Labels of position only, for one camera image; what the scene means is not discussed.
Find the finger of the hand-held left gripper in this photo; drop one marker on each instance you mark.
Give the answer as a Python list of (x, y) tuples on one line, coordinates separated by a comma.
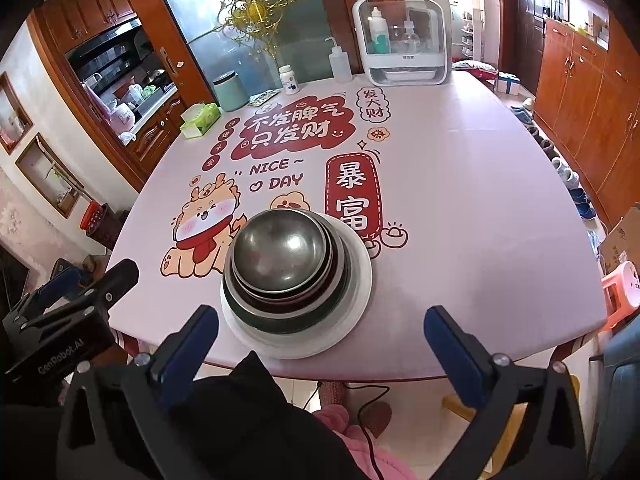
[(112, 280), (60, 287)]

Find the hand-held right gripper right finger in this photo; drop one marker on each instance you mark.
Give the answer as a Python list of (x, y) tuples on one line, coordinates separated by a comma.
[(452, 355)]

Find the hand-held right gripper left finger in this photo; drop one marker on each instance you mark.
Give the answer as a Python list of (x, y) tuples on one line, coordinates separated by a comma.
[(192, 345)]

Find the green plate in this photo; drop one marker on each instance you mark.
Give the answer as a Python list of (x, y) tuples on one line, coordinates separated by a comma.
[(280, 327)]

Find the white plate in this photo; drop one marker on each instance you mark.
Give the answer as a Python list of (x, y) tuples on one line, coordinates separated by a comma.
[(357, 280)]

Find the medium steel bowl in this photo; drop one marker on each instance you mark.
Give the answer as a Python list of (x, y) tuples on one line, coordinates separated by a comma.
[(280, 255)]

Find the large flat-bottomed steel bowl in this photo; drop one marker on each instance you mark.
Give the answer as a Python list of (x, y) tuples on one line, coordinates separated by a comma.
[(337, 280)]

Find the red plastic crate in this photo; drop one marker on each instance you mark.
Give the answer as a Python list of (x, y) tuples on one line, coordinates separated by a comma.
[(95, 217)]

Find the person's black jacket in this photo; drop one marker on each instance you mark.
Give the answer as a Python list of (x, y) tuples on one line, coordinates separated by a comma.
[(250, 420)]

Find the person's leg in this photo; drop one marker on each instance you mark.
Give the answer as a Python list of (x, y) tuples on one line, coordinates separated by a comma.
[(370, 460)]

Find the wooden kitchen cabinet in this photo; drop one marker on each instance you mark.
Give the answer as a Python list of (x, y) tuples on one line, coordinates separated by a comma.
[(145, 135)]

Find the white pink rice cooker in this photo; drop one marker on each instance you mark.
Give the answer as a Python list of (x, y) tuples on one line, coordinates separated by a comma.
[(122, 112)]

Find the pink printed tablecloth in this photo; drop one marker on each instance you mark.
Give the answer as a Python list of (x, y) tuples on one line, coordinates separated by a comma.
[(450, 185)]

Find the pink plastic stool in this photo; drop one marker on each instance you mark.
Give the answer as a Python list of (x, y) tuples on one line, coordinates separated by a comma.
[(620, 290)]

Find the green tissue box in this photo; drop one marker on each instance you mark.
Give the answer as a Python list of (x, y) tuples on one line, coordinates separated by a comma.
[(200, 120)]

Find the cardboard box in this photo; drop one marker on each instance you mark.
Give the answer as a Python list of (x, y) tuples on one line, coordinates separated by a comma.
[(620, 240)]

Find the row of shoes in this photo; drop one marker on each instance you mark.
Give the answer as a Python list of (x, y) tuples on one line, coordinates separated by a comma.
[(560, 165)]

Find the mint green canister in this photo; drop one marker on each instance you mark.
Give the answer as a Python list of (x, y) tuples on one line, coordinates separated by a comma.
[(230, 91)]

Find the foil blister pack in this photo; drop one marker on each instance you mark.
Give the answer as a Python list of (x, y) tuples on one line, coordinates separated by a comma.
[(265, 97)]

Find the white pill bottle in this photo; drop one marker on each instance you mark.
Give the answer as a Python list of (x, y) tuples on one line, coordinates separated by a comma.
[(287, 80)]

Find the blue gift box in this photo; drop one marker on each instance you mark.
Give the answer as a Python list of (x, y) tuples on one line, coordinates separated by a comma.
[(509, 84)]

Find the frosted glass door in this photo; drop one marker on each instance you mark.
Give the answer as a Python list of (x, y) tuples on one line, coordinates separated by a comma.
[(200, 10)]

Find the white countertop storage cabinet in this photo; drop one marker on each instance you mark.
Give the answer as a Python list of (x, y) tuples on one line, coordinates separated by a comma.
[(435, 65)]

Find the clear squeeze bottle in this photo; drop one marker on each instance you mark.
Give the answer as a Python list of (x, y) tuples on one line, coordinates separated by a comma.
[(340, 62)]

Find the clear glass bottle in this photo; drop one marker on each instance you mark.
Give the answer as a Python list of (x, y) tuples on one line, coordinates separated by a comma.
[(412, 37)]

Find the teal labelled bottle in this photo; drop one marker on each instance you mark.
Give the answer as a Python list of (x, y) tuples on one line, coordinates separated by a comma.
[(380, 35)]

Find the wooden picture frame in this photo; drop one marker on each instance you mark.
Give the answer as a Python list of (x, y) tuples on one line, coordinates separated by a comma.
[(12, 110), (50, 175)]

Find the wooden wall cupboard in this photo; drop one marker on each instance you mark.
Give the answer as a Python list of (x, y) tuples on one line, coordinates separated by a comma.
[(580, 100)]

